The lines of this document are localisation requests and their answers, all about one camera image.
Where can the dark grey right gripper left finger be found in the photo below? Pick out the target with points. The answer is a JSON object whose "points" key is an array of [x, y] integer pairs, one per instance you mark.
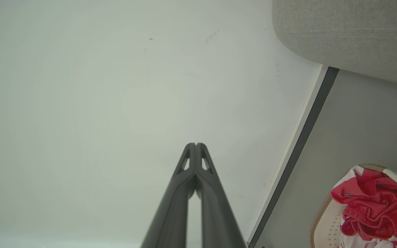
{"points": [[171, 213]]}

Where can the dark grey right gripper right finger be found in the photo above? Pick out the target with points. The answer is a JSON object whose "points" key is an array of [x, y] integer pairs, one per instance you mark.
{"points": [[217, 213]]}

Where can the red garment with white cuff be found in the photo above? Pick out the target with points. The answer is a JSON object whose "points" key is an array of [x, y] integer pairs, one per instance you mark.
{"points": [[381, 206]]}

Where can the white laundry basket brown rim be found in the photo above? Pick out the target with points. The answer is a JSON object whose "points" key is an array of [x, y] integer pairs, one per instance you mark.
{"points": [[327, 224]]}

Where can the white and dark baseboard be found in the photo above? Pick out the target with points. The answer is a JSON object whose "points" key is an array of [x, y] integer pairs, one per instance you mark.
{"points": [[296, 151]]}

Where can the white red-patterned garment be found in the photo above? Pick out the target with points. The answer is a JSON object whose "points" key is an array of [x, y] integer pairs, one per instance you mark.
{"points": [[355, 243]]}

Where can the grey fabric sofa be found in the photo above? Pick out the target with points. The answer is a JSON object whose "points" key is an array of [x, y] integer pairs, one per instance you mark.
{"points": [[350, 31]]}

